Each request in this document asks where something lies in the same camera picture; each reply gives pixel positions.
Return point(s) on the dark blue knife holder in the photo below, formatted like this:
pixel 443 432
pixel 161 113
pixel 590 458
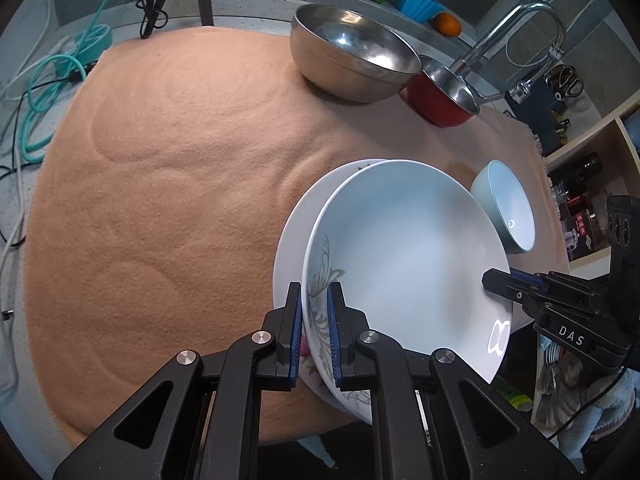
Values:
pixel 545 125

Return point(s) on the chrome faucet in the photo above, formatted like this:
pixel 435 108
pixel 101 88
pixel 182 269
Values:
pixel 500 30

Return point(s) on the dark bottle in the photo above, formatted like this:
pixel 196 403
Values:
pixel 575 167

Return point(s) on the blue fluted cup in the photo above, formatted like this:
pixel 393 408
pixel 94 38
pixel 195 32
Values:
pixel 417 2

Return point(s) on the large steel bowl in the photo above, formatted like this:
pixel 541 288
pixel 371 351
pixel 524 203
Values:
pixel 340 75

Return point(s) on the orange fruit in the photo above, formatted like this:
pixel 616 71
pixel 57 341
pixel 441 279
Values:
pixel 446 25

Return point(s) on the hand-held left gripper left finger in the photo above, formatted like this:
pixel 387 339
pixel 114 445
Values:
pixel 296 330

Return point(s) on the black scissors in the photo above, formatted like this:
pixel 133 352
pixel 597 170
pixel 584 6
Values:
pixel 565 80

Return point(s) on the small red steel bowl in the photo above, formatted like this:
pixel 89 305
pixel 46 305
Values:
pixel 435 105

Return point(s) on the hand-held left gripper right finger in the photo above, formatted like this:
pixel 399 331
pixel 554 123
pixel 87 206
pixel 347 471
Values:
pixel 332 330

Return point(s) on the white plate pink rose print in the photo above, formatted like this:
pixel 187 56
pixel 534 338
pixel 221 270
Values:
pixel 292 250

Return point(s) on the wooden shelf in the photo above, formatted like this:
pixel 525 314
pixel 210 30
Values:
pixel 625 110

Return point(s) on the brown cloth mat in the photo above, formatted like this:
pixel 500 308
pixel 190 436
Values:
pixel 175 185

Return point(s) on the light blue ceramic bowl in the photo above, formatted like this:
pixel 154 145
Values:
pixel 510 210

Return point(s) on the white plate grey leaf print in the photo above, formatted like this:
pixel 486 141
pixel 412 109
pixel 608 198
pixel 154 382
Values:
pixel 415 260

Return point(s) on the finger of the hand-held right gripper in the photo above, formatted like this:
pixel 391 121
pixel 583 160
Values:
pixel 505 285
pixel 550 282

